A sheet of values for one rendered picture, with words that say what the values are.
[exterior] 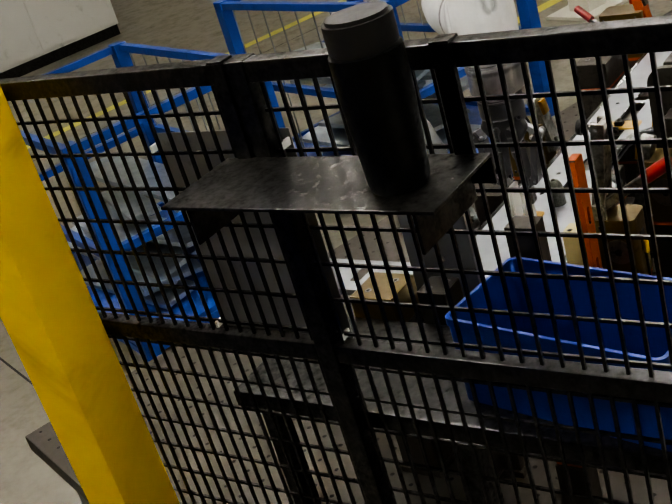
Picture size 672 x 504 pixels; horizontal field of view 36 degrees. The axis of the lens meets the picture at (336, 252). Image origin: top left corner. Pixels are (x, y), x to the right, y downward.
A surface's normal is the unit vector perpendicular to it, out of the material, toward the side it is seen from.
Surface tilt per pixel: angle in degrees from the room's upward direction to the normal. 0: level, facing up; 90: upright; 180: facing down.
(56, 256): 90
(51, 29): 90
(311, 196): 0
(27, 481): 0
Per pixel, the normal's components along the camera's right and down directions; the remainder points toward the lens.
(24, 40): 0.61, 0.19
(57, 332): 0.81, 0.04
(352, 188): -0.26, -0.87
